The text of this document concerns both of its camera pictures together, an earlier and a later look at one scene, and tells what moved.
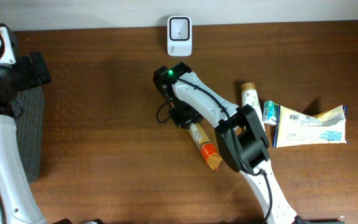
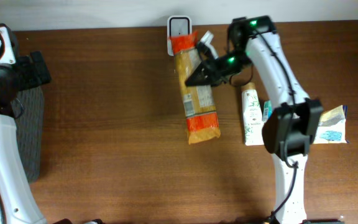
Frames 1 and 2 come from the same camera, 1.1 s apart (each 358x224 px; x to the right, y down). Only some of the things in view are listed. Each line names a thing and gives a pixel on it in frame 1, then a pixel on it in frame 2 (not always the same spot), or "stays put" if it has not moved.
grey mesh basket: (30, 130) stays put
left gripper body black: (23, 74) stays put
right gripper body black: (183, 113) → (228, 65)
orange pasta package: (205, 144) → (202, 124)
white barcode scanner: (179, 35) stays put
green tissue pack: (270, 115) stays put
